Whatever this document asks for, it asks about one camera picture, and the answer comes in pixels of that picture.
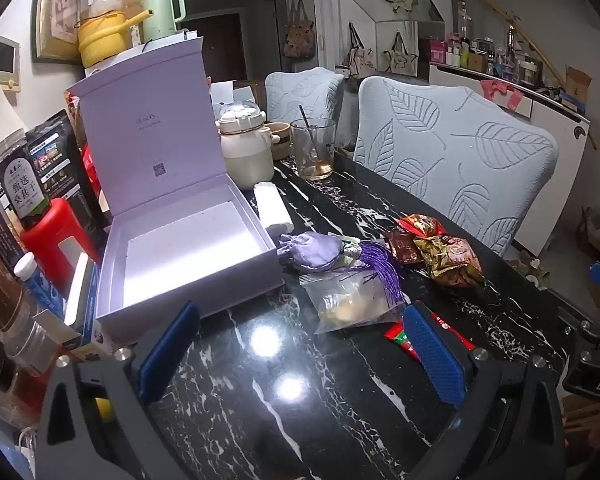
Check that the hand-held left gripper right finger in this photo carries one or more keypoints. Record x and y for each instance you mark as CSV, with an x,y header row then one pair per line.
x,y
435,355

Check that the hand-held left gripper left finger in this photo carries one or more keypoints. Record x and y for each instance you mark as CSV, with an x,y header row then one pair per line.
x,y
172,347

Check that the green gold snack packet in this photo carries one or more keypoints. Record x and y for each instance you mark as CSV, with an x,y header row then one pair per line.
x,y
450,260

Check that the lavender gift box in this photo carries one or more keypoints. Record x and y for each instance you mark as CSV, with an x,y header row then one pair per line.
x,y
180,250

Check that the clear zip bag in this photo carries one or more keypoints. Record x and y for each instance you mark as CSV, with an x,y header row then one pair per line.
x,y
345,305

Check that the brown snack packet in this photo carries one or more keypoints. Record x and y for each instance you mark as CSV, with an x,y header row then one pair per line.
x,y
405,247

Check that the purple tassel sachet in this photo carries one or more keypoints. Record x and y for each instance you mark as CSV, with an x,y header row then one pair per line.
x,y
310,252

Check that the blue white carton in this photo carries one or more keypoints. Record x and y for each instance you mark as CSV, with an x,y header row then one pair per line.
x,y
87,310

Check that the white cabinet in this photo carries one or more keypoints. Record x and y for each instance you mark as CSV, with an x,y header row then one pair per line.
x,y
565,170

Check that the clear plastic jar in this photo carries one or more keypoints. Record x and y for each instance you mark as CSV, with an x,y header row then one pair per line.
x,y
27,345

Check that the blue white bottle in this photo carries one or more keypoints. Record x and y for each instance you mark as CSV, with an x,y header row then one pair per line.
x,y
40,287

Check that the red plastic container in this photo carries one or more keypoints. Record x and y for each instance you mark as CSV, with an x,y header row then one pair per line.
x,y
45,240

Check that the cardboard box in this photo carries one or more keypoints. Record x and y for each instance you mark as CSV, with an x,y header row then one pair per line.
x,y
577,87

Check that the red bag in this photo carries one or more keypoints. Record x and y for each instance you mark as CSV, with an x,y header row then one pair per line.
x,y
91,170

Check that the leaf pattern chair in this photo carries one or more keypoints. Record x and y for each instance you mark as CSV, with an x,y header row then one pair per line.
x,y
455,150
300,92

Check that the cream ceramic pot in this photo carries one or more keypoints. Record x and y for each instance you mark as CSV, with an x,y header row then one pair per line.
x,y
245,155

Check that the pink cloth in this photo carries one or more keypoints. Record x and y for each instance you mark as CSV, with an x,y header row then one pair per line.
x,y
500,91

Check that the black snack bag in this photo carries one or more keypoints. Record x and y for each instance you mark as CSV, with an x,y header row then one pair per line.
x,y
55,160

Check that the black label jar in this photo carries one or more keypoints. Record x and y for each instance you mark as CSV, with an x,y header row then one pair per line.
x,y
20,180

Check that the brown ceramic bowl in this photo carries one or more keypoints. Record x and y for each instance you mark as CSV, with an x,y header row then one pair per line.
x,y
280,142

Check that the clear glass cup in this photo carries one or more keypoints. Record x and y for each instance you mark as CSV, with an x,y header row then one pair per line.
x,y
325,145

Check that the metal spoon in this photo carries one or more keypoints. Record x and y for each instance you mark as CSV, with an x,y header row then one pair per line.
x,y
307,130

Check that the row of bottles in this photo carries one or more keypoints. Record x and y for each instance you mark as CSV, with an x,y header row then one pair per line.
x,y
480,50

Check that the white box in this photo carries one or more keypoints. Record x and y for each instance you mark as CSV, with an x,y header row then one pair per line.
x,y
230,95

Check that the white paper bag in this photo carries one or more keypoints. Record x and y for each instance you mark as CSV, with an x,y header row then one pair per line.
x,y
0,115

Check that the white tote bag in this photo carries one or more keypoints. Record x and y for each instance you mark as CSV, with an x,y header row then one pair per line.
x,y
357,57
399,57

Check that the yellow pot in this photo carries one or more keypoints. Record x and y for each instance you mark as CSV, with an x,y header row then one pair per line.
x,y
100,42

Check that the green electric kettle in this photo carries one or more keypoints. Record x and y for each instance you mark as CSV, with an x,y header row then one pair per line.
x,y
162,15

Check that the brown tote bag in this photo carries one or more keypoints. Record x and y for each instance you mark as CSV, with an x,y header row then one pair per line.
x,y
297,35

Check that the framed picture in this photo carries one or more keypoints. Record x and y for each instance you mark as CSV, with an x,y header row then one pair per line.
x,y
55,10

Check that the white wall intercom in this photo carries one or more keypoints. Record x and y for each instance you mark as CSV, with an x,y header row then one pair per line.
x,y
2,60

